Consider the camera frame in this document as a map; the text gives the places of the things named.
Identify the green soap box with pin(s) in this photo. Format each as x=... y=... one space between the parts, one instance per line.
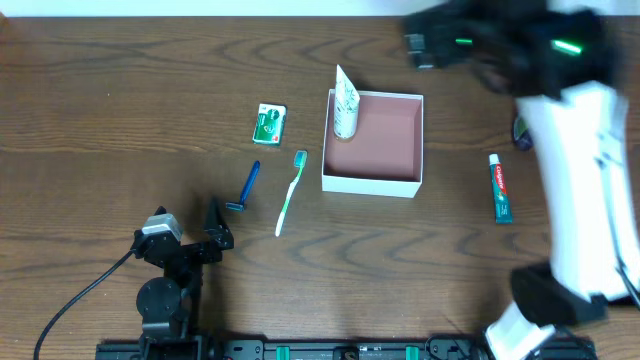
x=270 y=123

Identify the white box with pink interior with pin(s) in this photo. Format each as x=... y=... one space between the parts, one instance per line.
x=386 y=155

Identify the clear hand sanitizer pump bottle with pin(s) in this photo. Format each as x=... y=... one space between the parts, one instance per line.
x=520 y=134

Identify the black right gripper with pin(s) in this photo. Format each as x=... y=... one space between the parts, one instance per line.
x=431 y=45

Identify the green white toothbrush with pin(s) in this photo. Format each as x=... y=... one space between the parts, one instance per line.
x=299 y=163

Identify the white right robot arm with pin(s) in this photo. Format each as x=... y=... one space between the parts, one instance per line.
x=560 y=68

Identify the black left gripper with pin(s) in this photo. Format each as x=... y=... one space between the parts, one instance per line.
x=192 y=251

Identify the white lotion tube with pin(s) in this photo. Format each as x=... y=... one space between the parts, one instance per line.
x=346 y=106

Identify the blue disposable razor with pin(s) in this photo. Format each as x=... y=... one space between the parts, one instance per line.
x=239 y=206

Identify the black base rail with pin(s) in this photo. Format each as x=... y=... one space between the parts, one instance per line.
x=442 y=347

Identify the Colgate toothpaste tube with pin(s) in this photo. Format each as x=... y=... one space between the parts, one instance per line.
x=502 y=206

